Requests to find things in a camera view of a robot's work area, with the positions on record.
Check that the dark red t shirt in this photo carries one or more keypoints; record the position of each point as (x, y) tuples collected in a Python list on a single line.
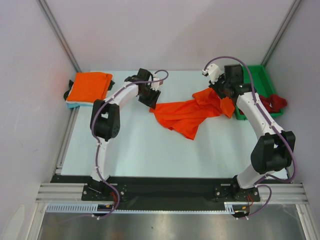
[(274, 103)]

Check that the folded orange t shirt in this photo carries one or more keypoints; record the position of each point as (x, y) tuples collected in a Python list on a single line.
[(90, 86)]

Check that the aluminium corner post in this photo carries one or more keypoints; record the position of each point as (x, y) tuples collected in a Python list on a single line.
[(289, 16), (54, 25)]

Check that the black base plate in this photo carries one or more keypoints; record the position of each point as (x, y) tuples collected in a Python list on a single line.
[(162, 193)]

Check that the light blue cable duct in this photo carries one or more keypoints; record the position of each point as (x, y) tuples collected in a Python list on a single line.
[(104, 208)]

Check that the folded black t shirt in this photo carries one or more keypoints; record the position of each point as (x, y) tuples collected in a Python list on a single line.
[(66, 94)]

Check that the folded light blue t shirt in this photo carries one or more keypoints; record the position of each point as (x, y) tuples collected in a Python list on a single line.
[(72, 105)]

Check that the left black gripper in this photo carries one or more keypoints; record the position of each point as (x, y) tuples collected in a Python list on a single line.
[(152, 101)]

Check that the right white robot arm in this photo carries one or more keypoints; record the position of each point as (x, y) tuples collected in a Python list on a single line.
[(274, 148)]

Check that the orange t shirt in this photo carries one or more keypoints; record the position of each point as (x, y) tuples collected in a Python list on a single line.
[(185, 117), (90, 86)]

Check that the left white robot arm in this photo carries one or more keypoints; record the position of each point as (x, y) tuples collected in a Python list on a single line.
[(105, 120)]

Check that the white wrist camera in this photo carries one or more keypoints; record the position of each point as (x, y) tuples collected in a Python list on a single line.
[(156, 82), (213, 72)]

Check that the left aluminium corner post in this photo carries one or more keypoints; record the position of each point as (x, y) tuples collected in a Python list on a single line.
[(54, 25)]

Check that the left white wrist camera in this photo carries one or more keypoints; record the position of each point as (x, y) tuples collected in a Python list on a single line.
[(156, 82)]

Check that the right aluminium corner post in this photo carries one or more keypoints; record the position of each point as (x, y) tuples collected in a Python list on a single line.
[(289, 16)]

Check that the green plastic bin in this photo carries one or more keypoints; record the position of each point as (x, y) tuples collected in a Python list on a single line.
[(262, 84)]

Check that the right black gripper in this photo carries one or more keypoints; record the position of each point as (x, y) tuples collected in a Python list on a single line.
[(225, 89)]

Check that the aluminium front rail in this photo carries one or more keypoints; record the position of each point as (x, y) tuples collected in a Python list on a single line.
[(287, 194)]

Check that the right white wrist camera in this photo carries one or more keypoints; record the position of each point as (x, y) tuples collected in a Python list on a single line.
[(213, 72)]

